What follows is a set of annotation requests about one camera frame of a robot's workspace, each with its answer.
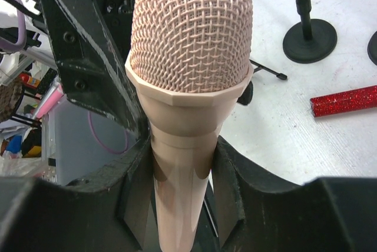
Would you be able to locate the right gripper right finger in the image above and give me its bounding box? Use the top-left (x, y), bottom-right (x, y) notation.
top-left (212, 138), bottom-right (376, 251)

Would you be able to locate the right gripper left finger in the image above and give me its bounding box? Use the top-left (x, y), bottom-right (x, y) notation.
top-left (1, 138), bottom-right (152, 251)

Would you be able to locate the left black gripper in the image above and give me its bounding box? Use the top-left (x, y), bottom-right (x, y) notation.
top-left (39, 0), bottom-right (147, 134)

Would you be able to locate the pink microphone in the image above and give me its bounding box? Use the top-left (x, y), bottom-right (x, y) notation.
top-left (125, 0), bottom-right (253, 251)

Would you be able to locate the black tripod shock-mount stand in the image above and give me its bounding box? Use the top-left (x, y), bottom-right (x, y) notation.
top-left (237, 59), bottom-right (287, 106)

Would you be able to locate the red glitter microphone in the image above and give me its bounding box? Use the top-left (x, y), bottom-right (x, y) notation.
top-left (310, 85), bottom-right (376, 118)

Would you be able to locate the black round-base clip stand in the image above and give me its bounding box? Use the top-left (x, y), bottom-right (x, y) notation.
top-left (282, 0), bottom-right (338, 64)

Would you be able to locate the black round-base rear stand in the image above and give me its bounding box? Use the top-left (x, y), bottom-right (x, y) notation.
top-left (367, 32), bottom-right (377, 65)

